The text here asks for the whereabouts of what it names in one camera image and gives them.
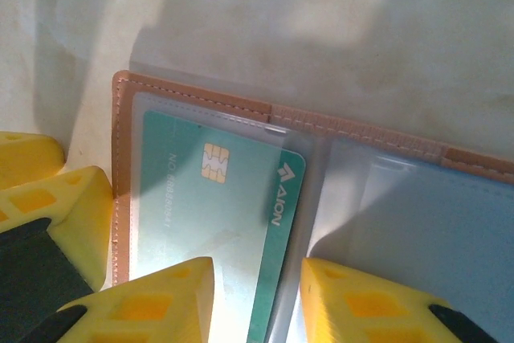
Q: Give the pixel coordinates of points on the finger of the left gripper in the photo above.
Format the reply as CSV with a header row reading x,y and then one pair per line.
x,y
28,158
76,206

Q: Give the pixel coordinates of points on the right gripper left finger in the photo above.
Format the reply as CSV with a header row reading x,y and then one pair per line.
x,y
152,307

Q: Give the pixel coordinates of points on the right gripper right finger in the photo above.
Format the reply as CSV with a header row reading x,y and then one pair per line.
x,y
361,311

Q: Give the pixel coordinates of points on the green AION credit card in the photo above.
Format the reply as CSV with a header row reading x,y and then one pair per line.
x,y
241,198

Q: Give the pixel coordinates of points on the brown leather card holder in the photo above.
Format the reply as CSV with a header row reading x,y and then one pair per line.
x,y
180,90

